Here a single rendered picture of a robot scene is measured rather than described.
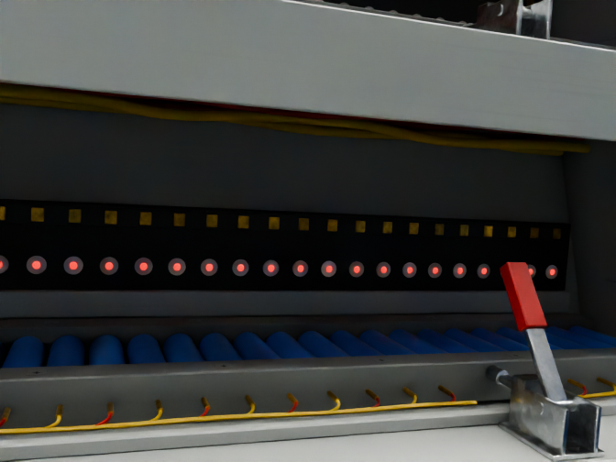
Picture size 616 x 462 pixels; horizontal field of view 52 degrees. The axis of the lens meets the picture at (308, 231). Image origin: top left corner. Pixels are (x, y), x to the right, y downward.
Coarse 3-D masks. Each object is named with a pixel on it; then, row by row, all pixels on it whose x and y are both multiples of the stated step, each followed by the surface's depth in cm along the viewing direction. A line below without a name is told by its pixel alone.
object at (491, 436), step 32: (608, 288) 50; (608, 320) 49; (320, 416) 31; (352, 416) 31; (608, 416) 33; (192, 448) 26; (224, 448) 27; (256, 448) 27; (288, 448) 27; (320, 448) 27; (352, 448) 27; (384, 448) 28; (416, 448) 28; (448, 448) 28; (480, 448) 28; (512, 448) 28; (608, 448) 29
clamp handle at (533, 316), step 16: (512, 272) 32; (528, 272) 32; (512, 288) 32; (528, 288) 32; (512, 304) 32; (528, 304) 31; (528, 320) 31; (544, 320) 31; (528, 336) 30; (544, 336) 31; (544, 352) 30; (544, 368) 30; (544, 384) 29; (560, 384) 29; (560, 400) 29
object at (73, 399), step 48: (0, 384) 26; (48, 384) 27; (96, 384) 28; (144, 384) 28; (192, 384) 29; (240, 384) 30; (288, 384) 30; (336, 384) 31; (384, 384) 32; (432, 384) 33; (480, 384) 34; (576, 384) 35; (0, 432) 25; (48, 432) 25
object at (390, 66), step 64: (0, 0) 23; (64, 0) 24; (128, 0) 25; (192, 0) 26; (256, 0) 26; (320, 0) 47; (384, 0) 49; (448, 0) 51; (512, 0) 32; (0, 64) 24; (64, 64) 24; (128, 64) 25; (192, 64) 26; (256, 64) 27; (320, 64) 27; (384, 64) 28; (448, 64) 29; (512, 64) 30; (576, 64) 32; (320, 128) 44; (384, 128) 42; (448, 128) 44; (512, 128) 31; (576, 128) 32
